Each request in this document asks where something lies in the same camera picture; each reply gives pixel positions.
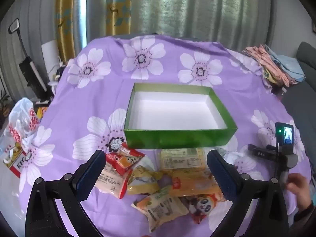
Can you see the white plastic bag red print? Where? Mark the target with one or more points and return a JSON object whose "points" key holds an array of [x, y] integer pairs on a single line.
{"points": [[23, 118]]}

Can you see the grey sofa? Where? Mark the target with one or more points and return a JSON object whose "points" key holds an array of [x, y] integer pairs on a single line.
{"points": [[301, 98]]}

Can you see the grey-green curtain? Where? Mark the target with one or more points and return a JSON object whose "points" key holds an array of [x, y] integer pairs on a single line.
{"points": [[185, 7]]}

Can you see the red snack packet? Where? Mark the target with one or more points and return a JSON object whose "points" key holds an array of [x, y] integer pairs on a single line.
{"points": [[123, 159]]}

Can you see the purple floral cloth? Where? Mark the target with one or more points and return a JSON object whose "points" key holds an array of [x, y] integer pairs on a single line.
{"points": [[172, 64]]}

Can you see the grey curtain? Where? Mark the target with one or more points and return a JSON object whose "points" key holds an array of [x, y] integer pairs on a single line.
{"points": [[32, 12]]}

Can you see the clear cracker packet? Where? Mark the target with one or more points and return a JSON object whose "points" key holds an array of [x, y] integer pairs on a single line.
{"points": [[182, 159]]}

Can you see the pile of folded clothes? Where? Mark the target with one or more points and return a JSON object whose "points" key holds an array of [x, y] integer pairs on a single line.
{"points": [[274, 61]]}

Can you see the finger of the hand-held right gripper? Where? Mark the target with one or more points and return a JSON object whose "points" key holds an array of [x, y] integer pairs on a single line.
{"points": [[259, 149]]}

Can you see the panda print snack packet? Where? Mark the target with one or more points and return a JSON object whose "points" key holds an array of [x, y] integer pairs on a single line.
{"points": [[201, 206]]}

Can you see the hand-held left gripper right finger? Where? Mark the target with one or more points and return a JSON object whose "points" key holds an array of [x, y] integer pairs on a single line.
{"points": [[222, 177]]}

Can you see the white board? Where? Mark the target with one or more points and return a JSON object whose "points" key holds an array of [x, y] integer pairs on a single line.
{"points": [[50, 53]]}

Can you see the potted plant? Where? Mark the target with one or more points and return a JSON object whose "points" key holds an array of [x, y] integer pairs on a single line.
{"points": [[3, 103]]}

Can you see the yellow snack packet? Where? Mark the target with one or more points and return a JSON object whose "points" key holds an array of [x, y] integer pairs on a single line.
{"points": [[143, 180]]}

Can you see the orange and white snack packet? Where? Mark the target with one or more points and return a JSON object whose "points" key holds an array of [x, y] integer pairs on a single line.
{"points": [[160, 208]]}

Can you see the black upright vacuum cleaner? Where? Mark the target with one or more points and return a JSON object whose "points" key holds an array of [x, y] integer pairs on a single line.
{"points": [[30, 71]]}

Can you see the white packet with red ends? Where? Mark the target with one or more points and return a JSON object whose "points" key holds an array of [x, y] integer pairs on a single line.
{"points": [[111, 180]]}

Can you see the person's right forearm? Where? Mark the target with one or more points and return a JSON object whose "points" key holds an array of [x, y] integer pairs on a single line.
{"points": [[306, 217]]}

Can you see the person's right hand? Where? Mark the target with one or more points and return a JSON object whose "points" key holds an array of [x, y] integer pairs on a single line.
{"points": [[301, 190]]}

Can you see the green cardboard box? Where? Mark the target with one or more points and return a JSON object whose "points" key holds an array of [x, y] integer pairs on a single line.
{"points": [[177, 111]]}

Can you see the yellow patterned curtain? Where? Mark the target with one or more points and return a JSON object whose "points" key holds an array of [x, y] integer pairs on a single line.
{"points": [[118, 9], [69, 17]]}

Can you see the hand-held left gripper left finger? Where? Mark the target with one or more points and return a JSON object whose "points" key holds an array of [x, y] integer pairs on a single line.
{"points": [[91, 175]]}

